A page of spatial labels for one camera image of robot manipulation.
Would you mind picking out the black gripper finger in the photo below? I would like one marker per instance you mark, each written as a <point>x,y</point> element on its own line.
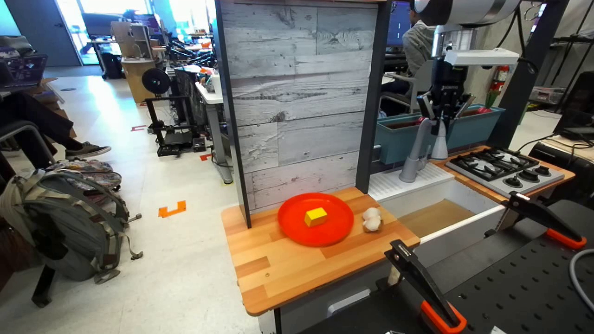
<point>425,108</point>
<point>461,110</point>

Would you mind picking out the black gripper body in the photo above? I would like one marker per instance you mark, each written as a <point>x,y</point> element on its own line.
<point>448,87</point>

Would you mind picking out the grey toy faucet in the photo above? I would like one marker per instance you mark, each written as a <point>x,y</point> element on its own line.
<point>412,163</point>

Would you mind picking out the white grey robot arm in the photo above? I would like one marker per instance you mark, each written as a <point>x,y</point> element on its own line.
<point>455,22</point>

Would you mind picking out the left teal planter box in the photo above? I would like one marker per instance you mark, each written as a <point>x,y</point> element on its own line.
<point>394,136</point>

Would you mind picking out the toy gas stove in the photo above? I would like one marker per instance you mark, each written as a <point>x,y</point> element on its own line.
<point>503,171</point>

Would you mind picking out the white toy sink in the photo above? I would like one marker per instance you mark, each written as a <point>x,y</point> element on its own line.
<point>440,210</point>

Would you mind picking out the far black orange clamp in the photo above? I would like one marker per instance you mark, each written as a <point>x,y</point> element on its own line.
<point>555,228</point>

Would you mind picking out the black orange clamp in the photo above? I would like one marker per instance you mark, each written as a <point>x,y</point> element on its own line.
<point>437,312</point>
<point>555,228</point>

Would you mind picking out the wood panel backdrop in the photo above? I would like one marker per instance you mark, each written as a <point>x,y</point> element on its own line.
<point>301,87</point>

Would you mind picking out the white garlic bulb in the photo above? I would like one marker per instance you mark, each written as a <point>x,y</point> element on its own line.
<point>372,219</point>

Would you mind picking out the yellow cheese block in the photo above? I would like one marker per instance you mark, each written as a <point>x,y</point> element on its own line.
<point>314,215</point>

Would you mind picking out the near black orange clamp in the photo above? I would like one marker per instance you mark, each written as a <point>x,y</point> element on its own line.
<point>437,312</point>

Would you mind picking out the red plastic plate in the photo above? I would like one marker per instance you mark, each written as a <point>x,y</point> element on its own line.
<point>334,228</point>

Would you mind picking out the black 3D printer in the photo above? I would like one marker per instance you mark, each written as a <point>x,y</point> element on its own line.
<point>182,134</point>

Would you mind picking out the orange floor tape marker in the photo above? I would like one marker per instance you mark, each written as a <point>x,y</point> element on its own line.
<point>166,212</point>

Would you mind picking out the grey backpack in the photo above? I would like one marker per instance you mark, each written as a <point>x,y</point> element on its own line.
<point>73,215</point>

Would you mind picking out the seated person leg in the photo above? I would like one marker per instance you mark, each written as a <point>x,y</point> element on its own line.
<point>21,106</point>

